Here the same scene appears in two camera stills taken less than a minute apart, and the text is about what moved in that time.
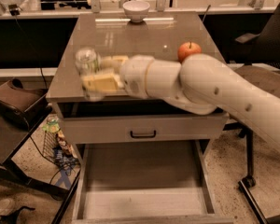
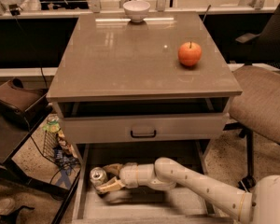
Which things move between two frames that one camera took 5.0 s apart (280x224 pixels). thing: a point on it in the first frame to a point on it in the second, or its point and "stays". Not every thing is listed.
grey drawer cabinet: x=139 y=160 stays
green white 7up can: x=87 y=61 to x=98 y=175
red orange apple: x=188 y=49 stays
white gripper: x=134 y=75 to x=128 y=174
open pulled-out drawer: x=158 y=182 stays
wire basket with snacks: x=55 y=146 stays
